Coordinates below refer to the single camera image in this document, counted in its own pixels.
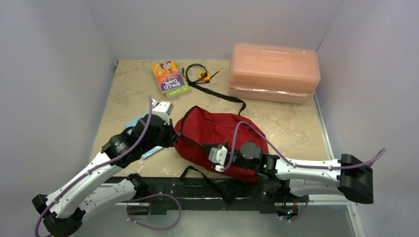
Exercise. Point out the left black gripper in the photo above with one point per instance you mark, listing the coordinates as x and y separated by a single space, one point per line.
170 135

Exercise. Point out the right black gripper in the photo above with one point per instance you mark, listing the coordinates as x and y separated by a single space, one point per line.
230 157

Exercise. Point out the red student backpack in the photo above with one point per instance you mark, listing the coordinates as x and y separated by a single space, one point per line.
199 131

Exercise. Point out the purple Roald Dahl book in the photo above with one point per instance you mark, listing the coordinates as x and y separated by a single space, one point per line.
167 76

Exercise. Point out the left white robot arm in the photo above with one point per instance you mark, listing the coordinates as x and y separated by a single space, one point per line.
63 211

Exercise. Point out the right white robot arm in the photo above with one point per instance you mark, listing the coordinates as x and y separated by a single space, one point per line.
347 176

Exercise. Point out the light blue notebook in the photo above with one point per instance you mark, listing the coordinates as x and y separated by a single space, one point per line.
150 152

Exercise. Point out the green paperback book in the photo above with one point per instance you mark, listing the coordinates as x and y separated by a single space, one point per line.
181 90

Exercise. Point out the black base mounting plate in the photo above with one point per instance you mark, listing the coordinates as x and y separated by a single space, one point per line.
164 194

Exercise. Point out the translucent orange plastic box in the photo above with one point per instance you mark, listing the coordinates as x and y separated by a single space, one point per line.
273 73

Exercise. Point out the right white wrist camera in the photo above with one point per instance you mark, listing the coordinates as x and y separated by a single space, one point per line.
217 157

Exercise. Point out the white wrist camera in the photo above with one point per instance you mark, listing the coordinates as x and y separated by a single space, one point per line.
217 157
162 109

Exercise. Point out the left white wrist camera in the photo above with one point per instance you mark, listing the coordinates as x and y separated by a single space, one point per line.
162 109

